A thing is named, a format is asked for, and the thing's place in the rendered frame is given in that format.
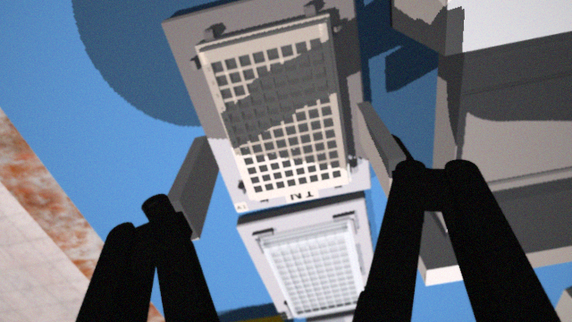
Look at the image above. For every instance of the blue bench mat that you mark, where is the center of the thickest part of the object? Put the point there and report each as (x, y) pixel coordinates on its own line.
(94, 89)

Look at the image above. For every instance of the white multiwell plate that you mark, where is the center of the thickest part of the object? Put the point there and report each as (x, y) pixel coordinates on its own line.
(316, 267)

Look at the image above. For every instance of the white multi-well plate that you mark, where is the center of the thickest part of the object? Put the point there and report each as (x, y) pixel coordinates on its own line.
(272, 117)

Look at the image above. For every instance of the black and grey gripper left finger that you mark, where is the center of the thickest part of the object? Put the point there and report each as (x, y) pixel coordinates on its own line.
(121, 285)

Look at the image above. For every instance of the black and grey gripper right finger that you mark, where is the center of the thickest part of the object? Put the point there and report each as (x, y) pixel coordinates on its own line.
(501, 284)

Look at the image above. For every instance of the olive-brown open bin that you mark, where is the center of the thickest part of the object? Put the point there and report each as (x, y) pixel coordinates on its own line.
(268, 319)

